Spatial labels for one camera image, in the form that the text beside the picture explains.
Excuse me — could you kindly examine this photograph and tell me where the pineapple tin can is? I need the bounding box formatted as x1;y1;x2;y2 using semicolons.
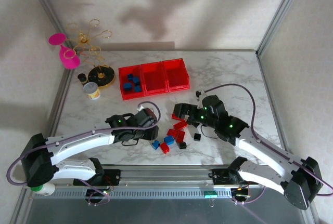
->
82;82;101;101

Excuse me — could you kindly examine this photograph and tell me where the pink wine glass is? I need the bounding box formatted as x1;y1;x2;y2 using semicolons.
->
48;33;81;70

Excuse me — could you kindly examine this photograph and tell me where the white bottle green cap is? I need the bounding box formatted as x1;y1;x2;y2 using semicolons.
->
30;183;56;197

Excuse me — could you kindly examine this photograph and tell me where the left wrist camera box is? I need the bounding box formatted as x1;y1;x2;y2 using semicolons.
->
140;107;159;126

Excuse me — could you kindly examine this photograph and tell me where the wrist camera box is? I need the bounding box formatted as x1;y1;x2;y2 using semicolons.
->
195;88;209;102
140;107;159;126

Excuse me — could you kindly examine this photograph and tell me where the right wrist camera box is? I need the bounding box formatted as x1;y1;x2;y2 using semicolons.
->
195;88;209;102

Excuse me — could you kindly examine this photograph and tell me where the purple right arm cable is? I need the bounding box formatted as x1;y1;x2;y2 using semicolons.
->
200;83;333;206

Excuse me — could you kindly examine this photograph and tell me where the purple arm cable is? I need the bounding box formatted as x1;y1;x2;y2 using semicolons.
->
200;83;333;206
6;101;161;206

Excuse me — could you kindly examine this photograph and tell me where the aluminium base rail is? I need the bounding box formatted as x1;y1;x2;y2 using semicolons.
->
25;163;305;191

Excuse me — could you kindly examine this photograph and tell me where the aluminium table side rail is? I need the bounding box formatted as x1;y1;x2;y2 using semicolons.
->
256;51;292;166
48;49;76;138

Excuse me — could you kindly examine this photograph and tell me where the gold wire glass stand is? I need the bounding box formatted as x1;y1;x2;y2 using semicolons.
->
66;19;116;87

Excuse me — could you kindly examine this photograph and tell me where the grey slotted cable duct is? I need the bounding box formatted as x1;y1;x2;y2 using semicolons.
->
33;187;263;199

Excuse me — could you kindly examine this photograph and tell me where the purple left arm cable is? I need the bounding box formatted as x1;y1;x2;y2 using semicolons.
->
6;101;161;206

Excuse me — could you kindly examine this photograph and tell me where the aluminium frame post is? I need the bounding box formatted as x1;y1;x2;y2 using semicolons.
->
24;0;75;53
255;0;306;58

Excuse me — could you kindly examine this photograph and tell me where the aluminium frame leg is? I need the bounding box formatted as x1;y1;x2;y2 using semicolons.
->
9;189;36;224

